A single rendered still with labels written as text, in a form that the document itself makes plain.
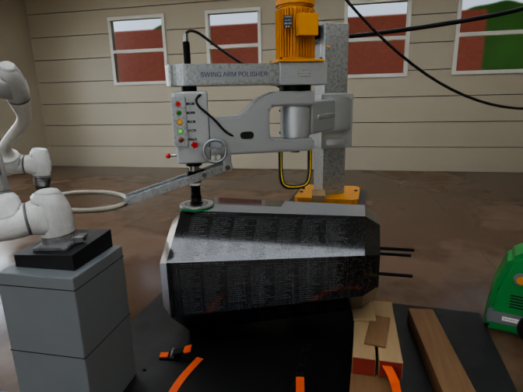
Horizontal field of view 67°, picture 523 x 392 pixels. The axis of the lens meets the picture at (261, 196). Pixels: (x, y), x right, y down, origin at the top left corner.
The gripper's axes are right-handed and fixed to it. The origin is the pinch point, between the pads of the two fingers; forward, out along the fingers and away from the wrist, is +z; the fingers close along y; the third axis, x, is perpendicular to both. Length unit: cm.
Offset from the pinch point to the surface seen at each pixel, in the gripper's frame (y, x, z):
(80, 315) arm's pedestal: 13, -75, 24
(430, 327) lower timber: 208, -110, 57
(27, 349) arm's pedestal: -10, -58, 46
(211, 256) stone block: 84, -51, 15
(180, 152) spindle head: 73, -24, -41
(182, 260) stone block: 69, -43, 19
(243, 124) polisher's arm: 109, -33, -60
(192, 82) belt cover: 79, -26, -82
